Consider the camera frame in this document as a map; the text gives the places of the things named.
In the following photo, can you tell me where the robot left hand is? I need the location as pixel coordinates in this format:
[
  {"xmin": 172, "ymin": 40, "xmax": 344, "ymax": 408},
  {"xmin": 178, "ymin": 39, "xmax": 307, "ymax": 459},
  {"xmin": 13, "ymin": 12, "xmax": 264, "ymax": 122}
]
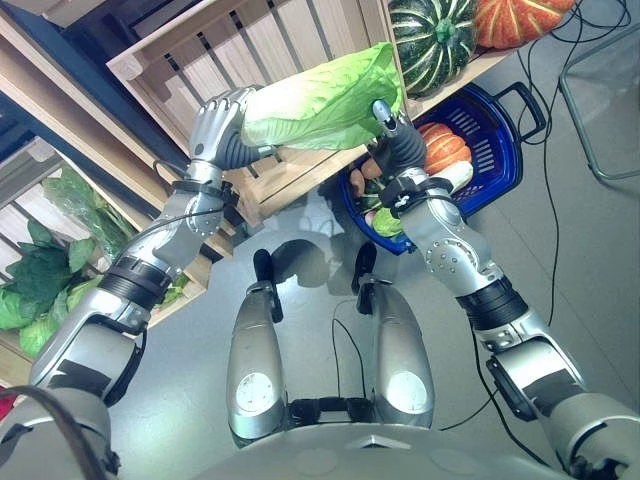
[{"xmin": 188, "ymin": 86, "xmax": 279, "ymax": 172}]

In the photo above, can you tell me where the wrapped green leafy vegetable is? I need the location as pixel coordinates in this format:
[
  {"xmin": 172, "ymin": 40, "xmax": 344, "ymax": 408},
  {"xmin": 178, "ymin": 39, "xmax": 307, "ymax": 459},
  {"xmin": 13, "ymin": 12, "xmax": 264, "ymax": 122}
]
[{"xmin": 41, "ymin": 166, "xmax": 137, "ymax": 262}]

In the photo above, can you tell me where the white radish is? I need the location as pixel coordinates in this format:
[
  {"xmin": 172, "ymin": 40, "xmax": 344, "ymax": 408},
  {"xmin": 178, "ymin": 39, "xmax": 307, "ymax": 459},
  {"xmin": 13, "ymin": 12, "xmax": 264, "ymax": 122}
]
[{"xmin": 438, "ymin": 160, "xmax": 474, "ymax": 194}]

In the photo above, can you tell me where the large orange pumpkin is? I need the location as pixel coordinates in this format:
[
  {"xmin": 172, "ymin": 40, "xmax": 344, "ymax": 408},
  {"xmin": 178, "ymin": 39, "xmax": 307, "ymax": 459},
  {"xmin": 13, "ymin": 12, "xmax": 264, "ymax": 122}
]
[{"xmin": 473, "ymin": 0, "xmax": 577, "ymax": 51}]

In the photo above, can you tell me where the blue plastic shopping basket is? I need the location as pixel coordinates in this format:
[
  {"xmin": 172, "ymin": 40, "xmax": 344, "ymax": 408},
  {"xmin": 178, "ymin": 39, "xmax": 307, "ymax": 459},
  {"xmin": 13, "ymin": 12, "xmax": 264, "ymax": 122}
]
[{"xmin": 338, "ymin": 82, "xmax": 547, "ymax": 257}]

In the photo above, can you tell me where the long black floor cable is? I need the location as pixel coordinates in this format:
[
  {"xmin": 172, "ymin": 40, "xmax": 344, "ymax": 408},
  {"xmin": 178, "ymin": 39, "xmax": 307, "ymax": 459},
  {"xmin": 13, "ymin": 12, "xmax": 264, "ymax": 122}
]
[{"xmin": 514, "ymin": 0, "xmax": 632, "ymax": 327}]

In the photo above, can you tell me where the small green leafy vegetable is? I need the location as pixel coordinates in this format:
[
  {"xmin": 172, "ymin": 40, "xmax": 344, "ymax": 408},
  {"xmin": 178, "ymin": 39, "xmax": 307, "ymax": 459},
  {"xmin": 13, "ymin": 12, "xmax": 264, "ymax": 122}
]
[{"xmin": 371, "ymin": 207, "xmax": 404, "ymax": 239}]

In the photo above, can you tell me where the dark green leafy vegetable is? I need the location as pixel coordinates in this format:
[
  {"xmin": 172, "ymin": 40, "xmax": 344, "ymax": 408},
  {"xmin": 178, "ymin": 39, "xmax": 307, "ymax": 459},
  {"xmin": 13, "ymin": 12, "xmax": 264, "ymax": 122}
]
[{"xmin": 0, "ymin": 219, "xmax": 97, "ymax": 332}]

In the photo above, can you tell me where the pale green cabbage head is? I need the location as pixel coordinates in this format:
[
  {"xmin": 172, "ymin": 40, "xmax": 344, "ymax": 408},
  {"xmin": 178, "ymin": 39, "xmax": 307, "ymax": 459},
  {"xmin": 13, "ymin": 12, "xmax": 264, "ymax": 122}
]
[{"xmin": 18, "ymin": 274, "xmax": 107, "ymax": 360}]

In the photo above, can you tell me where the silver robot torso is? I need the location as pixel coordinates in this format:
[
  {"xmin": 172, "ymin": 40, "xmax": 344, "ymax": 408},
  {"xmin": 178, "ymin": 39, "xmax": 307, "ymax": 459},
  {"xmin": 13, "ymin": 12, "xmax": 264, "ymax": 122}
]
[{"xmin": 0, "ymin": 384, "xmax": 640, "ymax": 480}]

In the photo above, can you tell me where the empty wooden slat crate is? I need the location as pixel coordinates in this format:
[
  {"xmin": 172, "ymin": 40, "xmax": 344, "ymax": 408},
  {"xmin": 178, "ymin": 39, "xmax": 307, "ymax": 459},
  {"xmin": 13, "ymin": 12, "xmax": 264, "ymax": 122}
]
[{"xmin": 106, "ymin": 0, "xmax": 401, "ymax": 222}]

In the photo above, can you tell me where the silver robot left leg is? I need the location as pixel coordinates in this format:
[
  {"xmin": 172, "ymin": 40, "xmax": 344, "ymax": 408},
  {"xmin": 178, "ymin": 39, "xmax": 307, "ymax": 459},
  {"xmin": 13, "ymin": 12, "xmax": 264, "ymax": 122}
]
[{"xmin": 225, "ymin": 249, "xmax": 290, "ymax": 442}]

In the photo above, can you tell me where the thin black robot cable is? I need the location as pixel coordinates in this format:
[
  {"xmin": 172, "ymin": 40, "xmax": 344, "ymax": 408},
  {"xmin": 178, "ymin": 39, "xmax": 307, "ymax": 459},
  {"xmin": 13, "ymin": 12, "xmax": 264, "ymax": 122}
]
[{"xmin": 331, "ymin": 298, "xmax": 382, "ymax": 402}]

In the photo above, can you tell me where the wooden shelf rack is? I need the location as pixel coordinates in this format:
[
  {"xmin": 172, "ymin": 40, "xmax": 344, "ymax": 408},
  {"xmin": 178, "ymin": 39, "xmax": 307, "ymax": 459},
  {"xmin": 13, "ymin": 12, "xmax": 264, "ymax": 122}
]
[{"xmin": 0, "ymin": 0, "xmax": 507, "ymax": 261}]

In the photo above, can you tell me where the small orange striped pumpkin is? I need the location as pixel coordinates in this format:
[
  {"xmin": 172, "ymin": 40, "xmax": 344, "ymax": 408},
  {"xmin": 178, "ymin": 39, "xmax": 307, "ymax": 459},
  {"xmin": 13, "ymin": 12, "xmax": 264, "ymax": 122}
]
[{"xmin": 416, "ymin": 121, "xmax": 474, "ymax": 176}]

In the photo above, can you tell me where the metal chair frame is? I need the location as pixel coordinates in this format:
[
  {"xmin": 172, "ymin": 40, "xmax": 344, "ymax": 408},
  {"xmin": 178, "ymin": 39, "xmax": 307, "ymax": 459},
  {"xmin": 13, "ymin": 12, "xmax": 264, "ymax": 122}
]
[{"xmin": 558, "ymin": 23, "xmax": 640, "ymax": 187}]

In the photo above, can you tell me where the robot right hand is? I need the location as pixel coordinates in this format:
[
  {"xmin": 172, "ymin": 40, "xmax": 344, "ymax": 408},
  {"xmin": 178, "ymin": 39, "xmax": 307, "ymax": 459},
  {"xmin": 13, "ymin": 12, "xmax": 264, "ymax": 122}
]
[{"xmin": 368, "ymin": 99, "xmax": 428, "ymax": 180}]

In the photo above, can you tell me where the light green napa cabbage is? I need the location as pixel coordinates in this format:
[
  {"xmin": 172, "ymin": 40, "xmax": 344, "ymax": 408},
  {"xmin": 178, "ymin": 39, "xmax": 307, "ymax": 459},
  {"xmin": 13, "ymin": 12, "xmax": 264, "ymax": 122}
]
[{"xmin": 239, "ymin": 41, "xmax": 404, "ymax": 152}]

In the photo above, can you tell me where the green striped pumpkin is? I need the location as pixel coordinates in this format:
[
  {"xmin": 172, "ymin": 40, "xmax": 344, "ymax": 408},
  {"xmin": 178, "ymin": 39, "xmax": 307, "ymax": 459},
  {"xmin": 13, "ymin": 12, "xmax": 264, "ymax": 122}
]
[{"xmin": 389, "ymin": 0, "xmax": 481, "ymax": 99}]

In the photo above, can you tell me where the tan potato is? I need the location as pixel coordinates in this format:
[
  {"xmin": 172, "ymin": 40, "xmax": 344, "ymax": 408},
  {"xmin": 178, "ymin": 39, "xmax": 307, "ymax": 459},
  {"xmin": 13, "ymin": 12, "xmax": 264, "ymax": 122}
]
[{"xmin": 349, "ymin": 158, "xmax": 384, "ymax": 197}]

